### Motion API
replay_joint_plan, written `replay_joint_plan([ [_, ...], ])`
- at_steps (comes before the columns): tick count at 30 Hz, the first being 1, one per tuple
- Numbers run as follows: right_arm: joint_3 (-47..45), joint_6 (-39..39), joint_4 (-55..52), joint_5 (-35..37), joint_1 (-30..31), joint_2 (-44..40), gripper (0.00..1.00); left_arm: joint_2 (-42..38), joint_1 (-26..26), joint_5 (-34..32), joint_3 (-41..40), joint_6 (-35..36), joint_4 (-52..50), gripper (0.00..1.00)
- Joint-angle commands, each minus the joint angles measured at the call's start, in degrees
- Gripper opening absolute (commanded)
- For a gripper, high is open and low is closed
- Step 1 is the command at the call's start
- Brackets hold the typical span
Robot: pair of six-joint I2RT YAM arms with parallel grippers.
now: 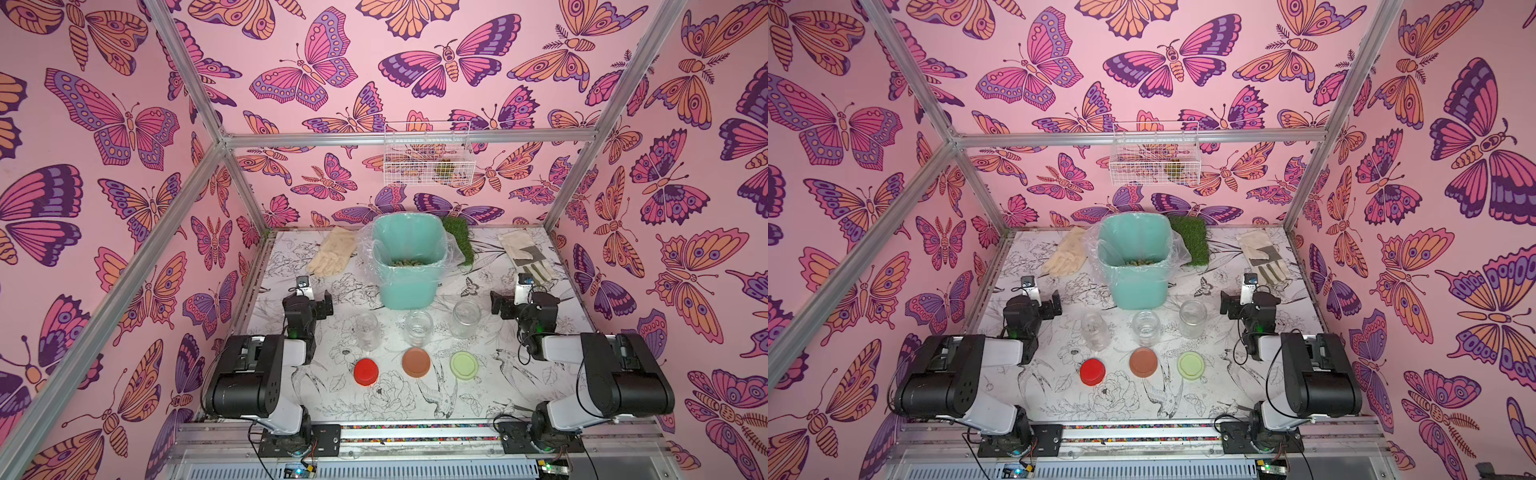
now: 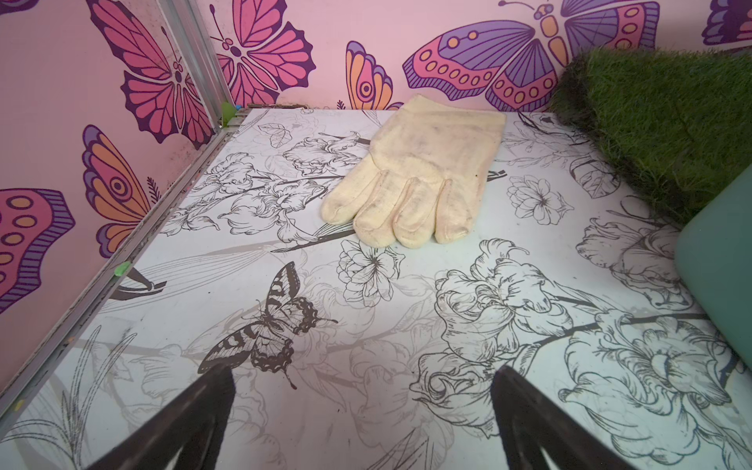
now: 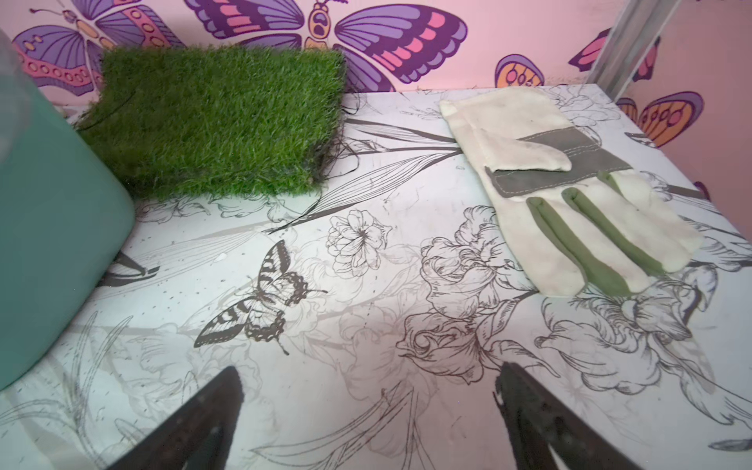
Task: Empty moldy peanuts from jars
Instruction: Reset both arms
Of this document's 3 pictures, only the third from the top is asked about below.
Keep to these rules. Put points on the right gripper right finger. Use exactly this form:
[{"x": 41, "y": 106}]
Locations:
[{"x": 544, "y": 432}]

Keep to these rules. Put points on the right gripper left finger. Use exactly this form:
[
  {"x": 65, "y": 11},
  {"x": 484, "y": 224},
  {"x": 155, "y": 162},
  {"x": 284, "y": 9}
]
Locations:
[{"x": 199, "y": 435}]

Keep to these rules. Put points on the right beige work glove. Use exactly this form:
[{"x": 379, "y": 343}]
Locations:
[{"x": 572, "y": 213}]

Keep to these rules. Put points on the teal plastic trash bin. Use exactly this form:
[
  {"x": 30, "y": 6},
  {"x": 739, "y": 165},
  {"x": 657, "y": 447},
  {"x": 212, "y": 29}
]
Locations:
[{"x": 64, "y": 217}]

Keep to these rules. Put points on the green artificial grass mat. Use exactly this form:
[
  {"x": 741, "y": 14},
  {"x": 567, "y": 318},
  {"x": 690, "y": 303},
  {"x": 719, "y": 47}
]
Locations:
[{"x": 226, "y": 121}]

